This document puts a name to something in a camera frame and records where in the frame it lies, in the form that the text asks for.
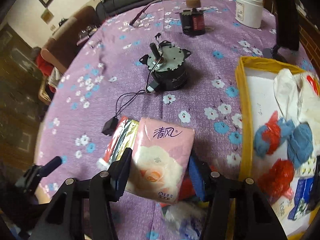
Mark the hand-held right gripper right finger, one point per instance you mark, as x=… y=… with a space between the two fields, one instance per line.
x=197 y=180

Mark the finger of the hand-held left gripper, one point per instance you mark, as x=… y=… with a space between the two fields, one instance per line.
x=52 y=165

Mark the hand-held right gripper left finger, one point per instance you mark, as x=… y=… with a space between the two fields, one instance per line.
x=121 y=180

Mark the pink rose print tissue pack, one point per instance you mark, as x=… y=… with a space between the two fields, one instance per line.
x=160 y=160

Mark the yellow cardboard box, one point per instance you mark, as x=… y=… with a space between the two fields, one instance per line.
x=241 y=120

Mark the white tissue pack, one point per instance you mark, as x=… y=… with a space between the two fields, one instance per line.
x=282 y=210

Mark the blue tissue pack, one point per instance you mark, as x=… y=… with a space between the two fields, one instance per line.
x=301 y=195

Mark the lemon print tissue pack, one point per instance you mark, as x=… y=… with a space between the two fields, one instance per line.
x=307 y=168

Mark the blue towel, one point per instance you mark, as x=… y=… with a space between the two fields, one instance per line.
x=301 y=142

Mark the white cloth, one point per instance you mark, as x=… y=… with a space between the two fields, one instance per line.
x=308 y=107

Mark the red plastic item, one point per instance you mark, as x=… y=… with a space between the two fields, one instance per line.
x=186 y=188

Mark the blue white plastic bag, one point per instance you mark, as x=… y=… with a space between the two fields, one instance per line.
x=185 y=213

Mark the bag of coloured tubes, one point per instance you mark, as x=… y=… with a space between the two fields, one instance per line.
x=120 y=140

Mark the black capacitor box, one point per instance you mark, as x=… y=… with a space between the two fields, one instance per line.
x=110 y=126

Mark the pile of clothes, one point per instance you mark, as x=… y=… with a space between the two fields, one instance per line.
x=53 y=80

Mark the small red plastic bag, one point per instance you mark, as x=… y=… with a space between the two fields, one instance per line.
x=272 y=132

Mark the red cloth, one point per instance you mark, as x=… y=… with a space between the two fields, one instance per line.
x=45 y=65

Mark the round black electric motor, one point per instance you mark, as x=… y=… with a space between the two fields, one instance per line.
x=170 y=72

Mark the purple floral tablecloth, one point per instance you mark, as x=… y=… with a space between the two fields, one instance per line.
x=212 y=62

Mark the white plastic bag red print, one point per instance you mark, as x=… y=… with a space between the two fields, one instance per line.
x=283 y=92

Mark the brown armchair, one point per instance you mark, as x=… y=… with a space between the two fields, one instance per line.
x=65 y=37

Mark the black phone stand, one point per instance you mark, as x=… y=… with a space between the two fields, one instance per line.
x=271 y=52

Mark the small black motor with cork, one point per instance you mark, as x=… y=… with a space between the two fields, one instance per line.
x=193 y=22

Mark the clear eyeglasses maroon temples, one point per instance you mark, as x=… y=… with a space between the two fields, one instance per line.
x=142 y=13

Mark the white plastic jar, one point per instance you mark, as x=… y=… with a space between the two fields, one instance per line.
x=248 y=10

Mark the black tablet stand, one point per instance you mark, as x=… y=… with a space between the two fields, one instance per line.
x=287 y=17

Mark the wall socket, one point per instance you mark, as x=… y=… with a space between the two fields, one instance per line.
x=53 y=27

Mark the small yellow wall frame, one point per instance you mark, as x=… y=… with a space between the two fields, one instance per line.
x=46 y=15

